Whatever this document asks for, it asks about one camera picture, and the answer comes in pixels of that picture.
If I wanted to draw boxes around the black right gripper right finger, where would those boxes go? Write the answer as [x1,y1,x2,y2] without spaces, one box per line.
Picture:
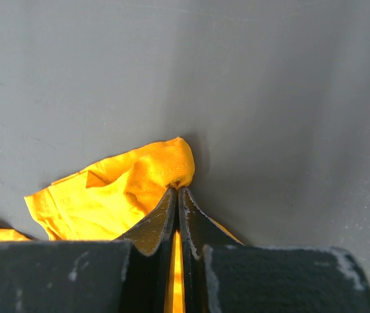
[178,188,370,312]

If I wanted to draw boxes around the orange t shirt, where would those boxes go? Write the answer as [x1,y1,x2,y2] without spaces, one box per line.
[0,136,244,313]

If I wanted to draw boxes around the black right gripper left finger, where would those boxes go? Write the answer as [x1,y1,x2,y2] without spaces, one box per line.
[0,188,177,312]

